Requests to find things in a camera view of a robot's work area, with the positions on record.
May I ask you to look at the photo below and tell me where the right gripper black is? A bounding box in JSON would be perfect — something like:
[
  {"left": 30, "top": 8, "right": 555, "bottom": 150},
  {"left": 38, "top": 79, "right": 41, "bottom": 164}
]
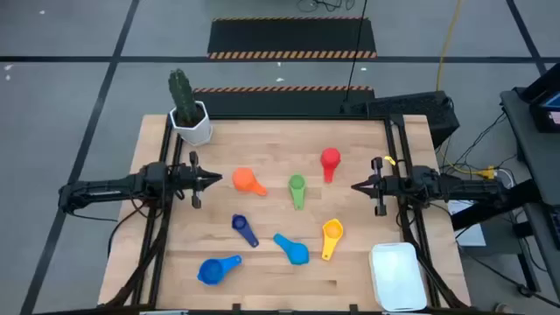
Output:
[{"left": 351, "top": 156, "right": 415, "bottom": 217}]

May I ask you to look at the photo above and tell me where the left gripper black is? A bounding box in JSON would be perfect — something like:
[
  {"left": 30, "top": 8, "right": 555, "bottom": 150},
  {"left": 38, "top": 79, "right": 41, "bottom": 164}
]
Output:
[{"left": 168, "top": 150, "right": 223, "bottom": 210}]

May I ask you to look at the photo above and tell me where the orange measuring cup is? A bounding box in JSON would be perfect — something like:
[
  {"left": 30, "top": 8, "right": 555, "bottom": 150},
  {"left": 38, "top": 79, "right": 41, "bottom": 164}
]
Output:
[{"left": 232, "top": 167, "right": 269, "bottom": 197}]

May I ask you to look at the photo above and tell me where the red measuring cup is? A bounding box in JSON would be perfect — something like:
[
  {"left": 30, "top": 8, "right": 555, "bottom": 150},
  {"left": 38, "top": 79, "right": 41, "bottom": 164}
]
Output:
[{"left": 319, "top": 147, "right": 342, "bottom": 184}]

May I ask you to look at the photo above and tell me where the yellow measuring cup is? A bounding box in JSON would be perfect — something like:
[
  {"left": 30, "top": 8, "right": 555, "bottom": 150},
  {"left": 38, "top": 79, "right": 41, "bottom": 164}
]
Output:
[{"left": 321, "top": 218, "right": 345, "bottom": 262}]

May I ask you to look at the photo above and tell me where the navy blue measuring cup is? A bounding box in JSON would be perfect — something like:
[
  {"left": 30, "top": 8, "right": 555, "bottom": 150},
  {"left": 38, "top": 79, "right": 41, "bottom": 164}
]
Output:
[{"left": 231, "top": 213, "right": 260, "bottom": 249}]

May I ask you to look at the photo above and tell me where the green measuring cup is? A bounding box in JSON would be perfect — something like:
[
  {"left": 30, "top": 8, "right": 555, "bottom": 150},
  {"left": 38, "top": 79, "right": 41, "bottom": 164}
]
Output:
[{"left": 288, "top": 173, "right": 308, "bottom": 211}]

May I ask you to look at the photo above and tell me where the large blue measuring cup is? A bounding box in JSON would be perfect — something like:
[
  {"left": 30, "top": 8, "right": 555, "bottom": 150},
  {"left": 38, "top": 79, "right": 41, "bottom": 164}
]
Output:
[{"left": 196, "top": 255, "right": 243, "bottom": 287}]

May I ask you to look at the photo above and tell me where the white plastic basket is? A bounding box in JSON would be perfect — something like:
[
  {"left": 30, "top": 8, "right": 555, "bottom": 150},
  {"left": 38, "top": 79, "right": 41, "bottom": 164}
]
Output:
[{"left": 368, "top": 241, "right": 429, "bottom": 312}]

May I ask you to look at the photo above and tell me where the teal measuring cup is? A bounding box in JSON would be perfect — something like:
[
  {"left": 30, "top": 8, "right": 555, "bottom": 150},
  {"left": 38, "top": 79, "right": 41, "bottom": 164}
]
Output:
[{"left": 273, "top": 233, "right": 311, "bottom": 266}]

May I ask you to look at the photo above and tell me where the white plant pot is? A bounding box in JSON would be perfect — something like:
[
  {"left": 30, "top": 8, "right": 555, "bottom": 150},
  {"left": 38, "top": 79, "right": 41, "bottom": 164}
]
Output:
[{"left": 169, "top": 101, "right": 214, "bottom": 147}]

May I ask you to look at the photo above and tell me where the green cactus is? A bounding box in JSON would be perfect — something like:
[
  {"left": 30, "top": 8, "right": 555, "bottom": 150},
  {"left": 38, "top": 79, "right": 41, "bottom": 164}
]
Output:
[{"left": 168, "top": 68, "right": 199, "bottom": 128}]

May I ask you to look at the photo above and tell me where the black computer case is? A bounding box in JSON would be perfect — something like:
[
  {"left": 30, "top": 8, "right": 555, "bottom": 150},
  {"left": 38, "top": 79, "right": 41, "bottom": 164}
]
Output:
[{"left": 340, "top": 90, "right": 461, "bottom": 149}]

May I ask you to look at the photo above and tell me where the black hazard-striped floor ramp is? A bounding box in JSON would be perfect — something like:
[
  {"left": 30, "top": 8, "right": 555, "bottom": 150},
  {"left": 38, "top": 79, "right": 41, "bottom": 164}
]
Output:
[
  {"left": 206, "top": 16, "right": 378, "bottom": 60},
  {"left": 192, "top": 85, "right": 376, "bottom": 117}
]

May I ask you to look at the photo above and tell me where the white paper sheet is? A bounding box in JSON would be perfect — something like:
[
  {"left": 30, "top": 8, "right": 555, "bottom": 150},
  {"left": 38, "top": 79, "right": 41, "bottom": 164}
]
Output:
[{"left": 445, "top": 199, "right": 487, "bottom": 249}]

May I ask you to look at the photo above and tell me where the dark grey side desk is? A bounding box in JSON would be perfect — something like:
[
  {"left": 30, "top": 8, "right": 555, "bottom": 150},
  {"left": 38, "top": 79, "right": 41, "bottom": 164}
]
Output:
[{"left": 500, "top": 87, "right": 560, "bottom": 307}]

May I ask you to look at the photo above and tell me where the black device with screen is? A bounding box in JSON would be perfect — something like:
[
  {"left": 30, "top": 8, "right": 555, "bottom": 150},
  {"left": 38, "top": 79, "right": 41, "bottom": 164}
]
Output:
[{"left": 520, "top": 60, "right": 560, "bottom": 135}]

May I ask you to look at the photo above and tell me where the black aluminium table frame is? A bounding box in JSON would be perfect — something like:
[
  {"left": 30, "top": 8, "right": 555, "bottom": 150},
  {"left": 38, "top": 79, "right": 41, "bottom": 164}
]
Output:
[{"left": 102, "top": 114, "right": 472, "bottom": 315}]

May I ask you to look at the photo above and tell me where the black hanging cable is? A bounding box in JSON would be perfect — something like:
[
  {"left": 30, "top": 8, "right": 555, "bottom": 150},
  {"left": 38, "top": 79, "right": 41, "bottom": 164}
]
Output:
[{"left": 344, "top": 0, "right": 368, "bottom": 106}]

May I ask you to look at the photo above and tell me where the yellow hanging cable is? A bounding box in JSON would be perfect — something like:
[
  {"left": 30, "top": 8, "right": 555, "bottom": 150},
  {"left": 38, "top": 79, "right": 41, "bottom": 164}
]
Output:
[{"left": 436, "top": 0, "right": 464, "bottom": 92}]

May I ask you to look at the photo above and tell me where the black cable coil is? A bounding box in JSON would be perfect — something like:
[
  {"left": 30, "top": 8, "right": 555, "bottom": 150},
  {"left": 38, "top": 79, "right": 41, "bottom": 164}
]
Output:
[{"left": 297, "top": 0, "right": 355, "bottom": 13}]

